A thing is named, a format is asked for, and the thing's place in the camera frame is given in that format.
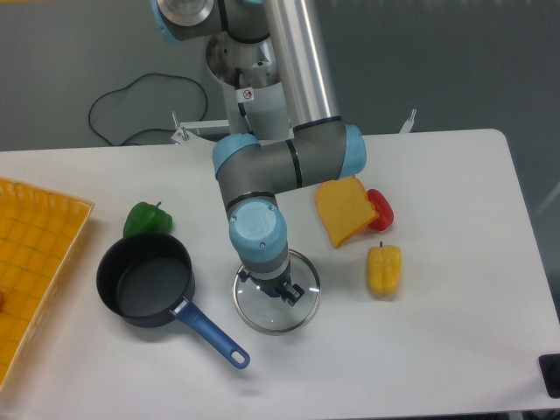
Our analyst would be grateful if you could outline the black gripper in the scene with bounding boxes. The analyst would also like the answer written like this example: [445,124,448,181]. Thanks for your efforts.
[238,265,305,305]

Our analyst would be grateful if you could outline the glass lid with blue knob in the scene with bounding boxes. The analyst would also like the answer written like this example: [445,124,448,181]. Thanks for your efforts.
[233,249,321,335]

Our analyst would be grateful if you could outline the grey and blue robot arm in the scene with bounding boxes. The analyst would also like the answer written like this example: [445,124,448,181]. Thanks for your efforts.
[151,1,367,305]

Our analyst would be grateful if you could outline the yellow toy bell pepper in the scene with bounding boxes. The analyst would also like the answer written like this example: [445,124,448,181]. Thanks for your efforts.
[367,242,402,297]

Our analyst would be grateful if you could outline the orange toy bread slice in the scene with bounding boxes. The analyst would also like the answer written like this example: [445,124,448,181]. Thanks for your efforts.
[314,176,380,248]

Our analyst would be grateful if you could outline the red toy pepper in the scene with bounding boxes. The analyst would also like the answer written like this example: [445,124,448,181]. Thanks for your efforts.
[367,189,395,232]

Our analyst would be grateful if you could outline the green toy bell pepper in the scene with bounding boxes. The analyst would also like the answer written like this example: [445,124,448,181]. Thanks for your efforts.
[122,201,173,238]

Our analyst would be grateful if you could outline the yellow woven basket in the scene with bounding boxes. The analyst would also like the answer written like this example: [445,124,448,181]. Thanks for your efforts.
[1,178,95,386]

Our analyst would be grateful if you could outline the black device at table edge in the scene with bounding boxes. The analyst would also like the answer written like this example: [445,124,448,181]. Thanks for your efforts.
[538,353,560,399]

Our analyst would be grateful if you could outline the black saucepan with blue handle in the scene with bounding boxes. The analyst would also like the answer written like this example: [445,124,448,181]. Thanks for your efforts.
[96,233,250,369]

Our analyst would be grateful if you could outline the black cable on floor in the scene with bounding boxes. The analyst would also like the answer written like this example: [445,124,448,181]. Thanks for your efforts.
[87,72,209,147]

